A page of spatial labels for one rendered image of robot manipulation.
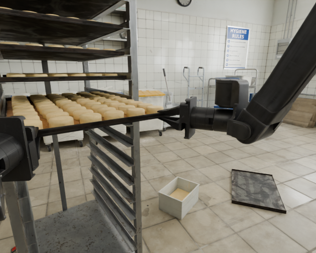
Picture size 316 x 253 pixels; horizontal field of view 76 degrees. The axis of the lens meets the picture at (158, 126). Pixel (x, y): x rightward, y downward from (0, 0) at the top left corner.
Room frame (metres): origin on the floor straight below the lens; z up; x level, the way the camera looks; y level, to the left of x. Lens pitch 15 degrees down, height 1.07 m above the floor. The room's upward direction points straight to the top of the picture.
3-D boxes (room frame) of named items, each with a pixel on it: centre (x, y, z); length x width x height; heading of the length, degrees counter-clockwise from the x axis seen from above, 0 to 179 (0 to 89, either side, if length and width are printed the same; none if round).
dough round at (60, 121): (0.43, 0.21, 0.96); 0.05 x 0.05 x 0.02
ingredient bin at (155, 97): (3.46, 0.24, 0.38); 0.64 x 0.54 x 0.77; 22
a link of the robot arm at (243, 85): (0.45, -0.18, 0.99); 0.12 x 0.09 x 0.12; 34
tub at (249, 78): (4.22, -1.64, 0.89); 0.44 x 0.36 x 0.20; 33
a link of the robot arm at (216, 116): (0.48, -0.16, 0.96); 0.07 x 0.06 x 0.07; 65
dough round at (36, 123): (0.40, 0.26, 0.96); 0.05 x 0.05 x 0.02
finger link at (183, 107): (0.53, -0.04, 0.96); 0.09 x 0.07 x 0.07; 65
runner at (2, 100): (0.82, 0.62, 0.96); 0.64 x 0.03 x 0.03; 36
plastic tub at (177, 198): (1.45, -0.18, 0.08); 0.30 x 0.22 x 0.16; 144
